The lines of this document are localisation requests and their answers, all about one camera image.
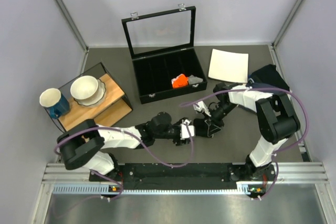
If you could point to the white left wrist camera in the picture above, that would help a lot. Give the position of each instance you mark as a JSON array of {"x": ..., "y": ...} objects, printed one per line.
[{"x": 187, "y": 129}]

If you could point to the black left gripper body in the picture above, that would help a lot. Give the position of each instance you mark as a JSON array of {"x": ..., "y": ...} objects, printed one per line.
[{"x": 174, "y": 129}]

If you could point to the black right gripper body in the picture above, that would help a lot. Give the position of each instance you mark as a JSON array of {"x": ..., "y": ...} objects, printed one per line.
[{"x": 220, "y": 111}]

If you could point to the grey slotted cable duct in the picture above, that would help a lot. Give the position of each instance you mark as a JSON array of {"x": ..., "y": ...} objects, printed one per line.
[{"x": 106, "y": 189}]

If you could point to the black underwear beige waistband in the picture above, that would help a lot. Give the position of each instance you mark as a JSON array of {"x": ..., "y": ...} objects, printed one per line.
[{"x": 202, "y": 128}]

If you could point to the wooden black-framed shelf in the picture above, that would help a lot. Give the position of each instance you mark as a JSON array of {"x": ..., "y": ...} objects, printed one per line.
[{"x": 114, "y": 106}]

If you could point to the navy blue underwear in pile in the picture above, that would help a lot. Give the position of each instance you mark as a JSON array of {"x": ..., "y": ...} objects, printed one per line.
[{"x": 255, "y": 85}]

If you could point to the black underwear in pile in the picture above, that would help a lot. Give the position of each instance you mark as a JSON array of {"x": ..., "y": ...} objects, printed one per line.
[{"x": 269, "y": 75}]

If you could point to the orange rolled underwear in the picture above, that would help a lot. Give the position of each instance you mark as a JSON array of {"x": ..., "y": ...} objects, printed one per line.
[{"x": 179, "y": 81}]

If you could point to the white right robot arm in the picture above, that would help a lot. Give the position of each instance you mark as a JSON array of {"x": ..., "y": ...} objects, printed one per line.
[{"x": 277, "y": 120}]

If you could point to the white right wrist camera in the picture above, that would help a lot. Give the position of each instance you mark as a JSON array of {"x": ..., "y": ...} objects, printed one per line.
[{"x": 202, "y": 108}]

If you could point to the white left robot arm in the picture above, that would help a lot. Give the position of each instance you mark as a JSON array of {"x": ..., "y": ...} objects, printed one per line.
[{"x": 84, "y": 145}]

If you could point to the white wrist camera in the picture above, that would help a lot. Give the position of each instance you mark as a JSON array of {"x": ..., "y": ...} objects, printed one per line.
[
  {"x": 202, "y": 108},
  {"x": 187, "y": 129}
]

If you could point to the white scalloped saucer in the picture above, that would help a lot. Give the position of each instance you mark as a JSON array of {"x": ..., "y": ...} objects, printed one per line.
[{"x": 96, "y": 99}]

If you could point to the blue mug white inside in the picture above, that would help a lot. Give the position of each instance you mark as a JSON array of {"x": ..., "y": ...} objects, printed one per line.
[{"x": 54, "y": 102}]

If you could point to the black glass-lid storage box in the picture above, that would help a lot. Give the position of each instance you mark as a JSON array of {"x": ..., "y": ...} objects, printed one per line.
[{"x": 161, "y": 47}]

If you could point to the grey rolled underwear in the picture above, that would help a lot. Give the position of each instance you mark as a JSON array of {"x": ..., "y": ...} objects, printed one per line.
[{"x": 194, "y": 80}]

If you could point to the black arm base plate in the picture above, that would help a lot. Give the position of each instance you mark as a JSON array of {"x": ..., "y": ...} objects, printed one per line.
[{"x": 194, "y": 176}]

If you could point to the white square plate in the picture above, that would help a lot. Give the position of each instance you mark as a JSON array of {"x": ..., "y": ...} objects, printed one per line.
[{"x": 228, "y": 66}]

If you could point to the white ceramic bowl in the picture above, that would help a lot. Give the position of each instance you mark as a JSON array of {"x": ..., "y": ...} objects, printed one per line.
[{"x": 84, "y": 87}]

